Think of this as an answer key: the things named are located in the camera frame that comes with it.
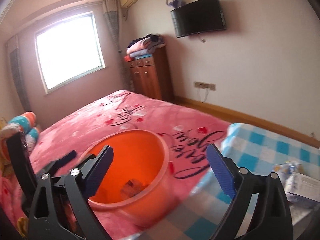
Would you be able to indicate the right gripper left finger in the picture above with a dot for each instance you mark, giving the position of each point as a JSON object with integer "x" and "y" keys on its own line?
{"x": 78, "y": 186}

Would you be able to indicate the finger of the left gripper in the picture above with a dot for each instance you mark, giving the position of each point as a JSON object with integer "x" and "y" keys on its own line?
{"x": 53, "y": 166}

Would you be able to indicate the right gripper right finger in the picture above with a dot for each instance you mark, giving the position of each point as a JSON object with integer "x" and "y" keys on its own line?
{"x": 271, "y": 218}

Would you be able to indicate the white blue snack bag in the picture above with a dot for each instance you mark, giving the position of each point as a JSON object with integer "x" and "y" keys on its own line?
{"x": 302, "y": 190}

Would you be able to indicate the blue tissue pack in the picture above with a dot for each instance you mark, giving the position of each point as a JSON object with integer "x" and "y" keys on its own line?
{"x": 131, "y": 188}

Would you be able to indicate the colourful pillow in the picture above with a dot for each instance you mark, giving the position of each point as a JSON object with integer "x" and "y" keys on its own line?
{"x": 25, "y": 123}

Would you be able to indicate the crushed plastic bottle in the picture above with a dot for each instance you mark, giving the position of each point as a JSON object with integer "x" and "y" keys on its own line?
{"x": 285, "y": 170}

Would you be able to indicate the blue checkered tablecloth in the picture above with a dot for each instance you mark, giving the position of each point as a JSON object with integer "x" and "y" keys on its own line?
{"x": 248, "y": 146}

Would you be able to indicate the orange plastic bucket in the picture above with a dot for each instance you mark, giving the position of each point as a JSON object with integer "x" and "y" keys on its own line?
{"x": 140, "y": 155}

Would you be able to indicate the pink bed blanket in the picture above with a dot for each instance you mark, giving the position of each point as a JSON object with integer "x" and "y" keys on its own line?
{"x": 186, "y": 131}

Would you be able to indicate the bright window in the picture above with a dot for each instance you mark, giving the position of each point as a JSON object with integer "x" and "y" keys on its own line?
{"x": 68, "y": 50}

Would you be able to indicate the wooden cabinet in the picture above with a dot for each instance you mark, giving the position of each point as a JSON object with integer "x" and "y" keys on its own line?
{"x": 151, "y": 76}

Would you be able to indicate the folded blankets stack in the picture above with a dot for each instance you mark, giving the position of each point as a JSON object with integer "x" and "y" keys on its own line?
{"x": 144, "y": 46}

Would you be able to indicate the wall power outlet strip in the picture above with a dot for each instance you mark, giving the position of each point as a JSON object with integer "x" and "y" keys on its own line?
{"x": 202, "y": 85}

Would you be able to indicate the wall mounted television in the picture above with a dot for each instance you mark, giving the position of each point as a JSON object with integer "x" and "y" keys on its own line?
{"x": 197, "y": 17}

